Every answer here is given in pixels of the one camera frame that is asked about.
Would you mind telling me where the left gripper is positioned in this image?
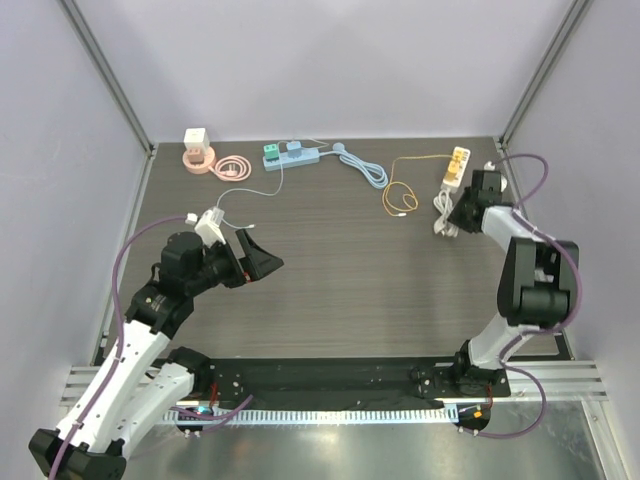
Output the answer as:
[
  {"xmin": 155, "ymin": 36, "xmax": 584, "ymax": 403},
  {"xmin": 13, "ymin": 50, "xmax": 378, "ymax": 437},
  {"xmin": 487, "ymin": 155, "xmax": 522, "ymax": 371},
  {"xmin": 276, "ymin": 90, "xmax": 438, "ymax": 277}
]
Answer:
[{"xmin": 186, "ymin": 228, "xmax": 282, "ymax": 296}]

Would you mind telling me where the white power strip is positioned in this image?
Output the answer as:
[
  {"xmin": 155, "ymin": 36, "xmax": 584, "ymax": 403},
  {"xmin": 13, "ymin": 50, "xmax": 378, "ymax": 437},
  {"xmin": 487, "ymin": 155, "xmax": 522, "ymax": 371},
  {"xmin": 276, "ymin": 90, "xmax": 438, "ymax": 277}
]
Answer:
[{"xmin": 433, "ymin": 146, "xmax": 471, "ymax": 238}]

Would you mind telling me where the yellow dual USB adapter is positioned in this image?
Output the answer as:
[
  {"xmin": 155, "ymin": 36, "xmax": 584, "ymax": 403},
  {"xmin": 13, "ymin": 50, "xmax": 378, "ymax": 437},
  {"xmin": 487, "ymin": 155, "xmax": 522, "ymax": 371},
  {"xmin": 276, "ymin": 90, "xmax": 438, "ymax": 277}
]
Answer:
[{"xmin": 443, "ymin": 161, "xmax": 460, "ymax": 184}]

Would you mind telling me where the yellow charger with cable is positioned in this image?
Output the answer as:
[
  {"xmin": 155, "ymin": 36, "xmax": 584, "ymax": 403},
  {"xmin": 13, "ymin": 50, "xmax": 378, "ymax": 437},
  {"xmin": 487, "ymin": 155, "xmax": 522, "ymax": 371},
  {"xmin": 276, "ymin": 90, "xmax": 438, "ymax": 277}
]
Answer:
[{"xmin": 381, "ymin": 151, "xmax": 453, "ymax": 218}]

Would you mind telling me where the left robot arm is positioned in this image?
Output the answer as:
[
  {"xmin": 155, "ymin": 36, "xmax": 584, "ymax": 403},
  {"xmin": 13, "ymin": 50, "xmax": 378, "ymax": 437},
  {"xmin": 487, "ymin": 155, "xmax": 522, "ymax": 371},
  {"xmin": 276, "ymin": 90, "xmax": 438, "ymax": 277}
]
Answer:
[{"xmin": 29, "ymin": 230, "xmax": 284, "ymax": 479}]

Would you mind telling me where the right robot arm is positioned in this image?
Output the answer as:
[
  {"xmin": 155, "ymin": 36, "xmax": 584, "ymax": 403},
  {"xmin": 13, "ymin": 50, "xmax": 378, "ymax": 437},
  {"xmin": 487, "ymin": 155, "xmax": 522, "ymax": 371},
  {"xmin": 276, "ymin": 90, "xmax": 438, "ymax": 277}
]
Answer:
[{"xmin": 411, "ymin": 170, "xmax": 579, "ymax": 400}]

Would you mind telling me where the pink round socket base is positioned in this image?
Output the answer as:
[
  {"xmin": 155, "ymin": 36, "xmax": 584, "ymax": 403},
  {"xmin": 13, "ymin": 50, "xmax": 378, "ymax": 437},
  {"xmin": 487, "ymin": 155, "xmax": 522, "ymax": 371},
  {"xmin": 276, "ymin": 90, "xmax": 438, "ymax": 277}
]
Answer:
[{"xmin": 182, "ymin": 147, "xmax": 252, "ymax": 182}]

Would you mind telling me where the green plug adapter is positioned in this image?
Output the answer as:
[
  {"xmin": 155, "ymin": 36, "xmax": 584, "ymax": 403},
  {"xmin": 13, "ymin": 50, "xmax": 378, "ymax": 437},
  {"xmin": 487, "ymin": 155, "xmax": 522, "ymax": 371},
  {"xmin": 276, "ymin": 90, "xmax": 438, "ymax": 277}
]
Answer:
[{"xmin": 263, "ymin": 144, "xmax": 280, "ymax": 162}]

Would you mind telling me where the blue power strip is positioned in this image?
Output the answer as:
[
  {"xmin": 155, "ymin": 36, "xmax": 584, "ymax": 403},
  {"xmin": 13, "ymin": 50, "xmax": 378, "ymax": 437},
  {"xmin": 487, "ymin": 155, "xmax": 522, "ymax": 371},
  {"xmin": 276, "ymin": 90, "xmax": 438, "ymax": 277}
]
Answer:
[{"xmin": 262, "ymin": 141, "xmax": 390, "ymax": 190}]

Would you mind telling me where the white cube adapter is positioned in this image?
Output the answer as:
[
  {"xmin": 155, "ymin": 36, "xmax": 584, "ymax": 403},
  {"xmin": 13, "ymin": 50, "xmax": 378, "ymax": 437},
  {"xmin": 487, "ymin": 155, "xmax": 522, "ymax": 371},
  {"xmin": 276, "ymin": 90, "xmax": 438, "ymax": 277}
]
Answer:
[{"xmin": 183, "ymin": 128, "xmax": 210, "ymax": 155}]

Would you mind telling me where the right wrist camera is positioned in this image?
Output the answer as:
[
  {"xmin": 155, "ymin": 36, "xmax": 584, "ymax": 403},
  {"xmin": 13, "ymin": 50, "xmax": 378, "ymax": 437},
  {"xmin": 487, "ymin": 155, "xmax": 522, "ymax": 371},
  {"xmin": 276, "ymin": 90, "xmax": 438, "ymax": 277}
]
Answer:
[{"xmin": 485, "ymin": 160, "xmax": 511, "ymax": 191}]

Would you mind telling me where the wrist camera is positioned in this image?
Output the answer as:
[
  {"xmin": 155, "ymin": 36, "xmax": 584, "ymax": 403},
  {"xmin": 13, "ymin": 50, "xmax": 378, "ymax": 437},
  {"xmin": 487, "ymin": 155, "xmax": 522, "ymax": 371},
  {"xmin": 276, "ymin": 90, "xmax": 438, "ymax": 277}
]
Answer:
[
  {"xmin": 485, "ymin": 160, "xmax": 511, "ymax": 191},
  {"xmin": 185, "ymin": 207, "xmax": 226, "ymax": 247}
]

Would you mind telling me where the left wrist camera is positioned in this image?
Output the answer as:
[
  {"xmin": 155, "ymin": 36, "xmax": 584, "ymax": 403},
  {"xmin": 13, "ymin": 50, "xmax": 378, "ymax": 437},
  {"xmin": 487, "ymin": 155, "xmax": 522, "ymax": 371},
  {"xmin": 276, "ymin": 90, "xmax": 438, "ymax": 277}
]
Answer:
[{"xmin": 185, "ymin": 207, "xmax": 226, "ymax": 247}]

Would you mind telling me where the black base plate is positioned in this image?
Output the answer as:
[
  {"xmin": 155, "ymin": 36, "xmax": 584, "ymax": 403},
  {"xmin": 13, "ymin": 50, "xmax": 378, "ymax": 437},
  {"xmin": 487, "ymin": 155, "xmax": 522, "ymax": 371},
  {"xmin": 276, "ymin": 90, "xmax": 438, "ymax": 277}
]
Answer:
[{"xmin": 209, "ymin": 357, "xmax": 511, "ymax": 401}]

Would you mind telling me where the blue charger with white cable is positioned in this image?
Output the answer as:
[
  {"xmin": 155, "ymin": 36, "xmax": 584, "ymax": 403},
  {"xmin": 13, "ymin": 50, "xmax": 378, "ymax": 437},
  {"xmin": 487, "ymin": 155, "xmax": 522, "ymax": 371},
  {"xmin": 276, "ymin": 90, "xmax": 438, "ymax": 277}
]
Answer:
[{"xmin": 215, "ymin": 137, "xmax": 329, "ymax": 230}]

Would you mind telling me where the aluminium frame rail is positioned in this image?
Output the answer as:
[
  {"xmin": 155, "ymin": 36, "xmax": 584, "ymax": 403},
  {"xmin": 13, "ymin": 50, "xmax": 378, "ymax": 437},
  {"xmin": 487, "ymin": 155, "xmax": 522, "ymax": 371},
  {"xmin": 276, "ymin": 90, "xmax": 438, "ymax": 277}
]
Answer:
[{"xmin": 59, "ymin": 361, "xmax": 608, "ymax": 408}]

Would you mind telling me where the white cable duct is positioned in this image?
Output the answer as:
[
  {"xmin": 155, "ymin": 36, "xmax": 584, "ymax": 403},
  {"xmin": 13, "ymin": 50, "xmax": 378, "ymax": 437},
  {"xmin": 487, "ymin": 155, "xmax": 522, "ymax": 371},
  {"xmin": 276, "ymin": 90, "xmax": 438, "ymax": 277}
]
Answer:
[{"xmin": 164, "ymin": 407, "xmax": 459, "ymax": 426}]

